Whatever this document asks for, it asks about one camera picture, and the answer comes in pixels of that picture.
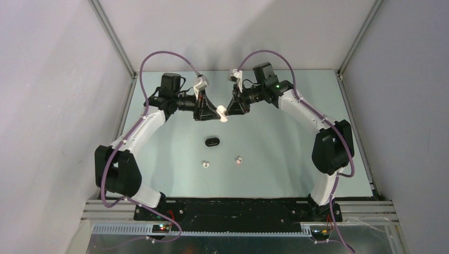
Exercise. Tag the white earbud charging case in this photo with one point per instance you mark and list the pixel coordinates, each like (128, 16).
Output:
(221, 111)

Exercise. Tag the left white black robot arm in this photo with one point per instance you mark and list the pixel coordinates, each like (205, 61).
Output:
(116, 168)

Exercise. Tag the left controller board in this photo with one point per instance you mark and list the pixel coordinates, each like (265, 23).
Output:
(161, 228)

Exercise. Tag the black earbud charging case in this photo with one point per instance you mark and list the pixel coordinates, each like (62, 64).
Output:
(212, 142)

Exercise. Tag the right controller board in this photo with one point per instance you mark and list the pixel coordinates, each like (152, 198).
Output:
(321, 236)

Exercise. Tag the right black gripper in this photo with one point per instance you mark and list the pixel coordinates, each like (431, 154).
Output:
(236, 107)

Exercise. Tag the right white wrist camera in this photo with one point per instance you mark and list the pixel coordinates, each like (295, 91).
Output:
(236, 76)

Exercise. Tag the controller board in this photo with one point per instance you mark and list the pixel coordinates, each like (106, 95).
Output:
(161, 228)
(321, 236)

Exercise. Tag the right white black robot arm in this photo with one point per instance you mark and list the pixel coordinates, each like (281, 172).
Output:
(333, 147)

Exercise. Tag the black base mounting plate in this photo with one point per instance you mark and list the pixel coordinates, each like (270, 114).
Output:
(241, 215)

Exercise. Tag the aluminium frame rail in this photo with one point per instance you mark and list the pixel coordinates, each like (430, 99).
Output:
(119, 219)

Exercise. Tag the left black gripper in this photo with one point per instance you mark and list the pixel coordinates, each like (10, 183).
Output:
(203, 110)

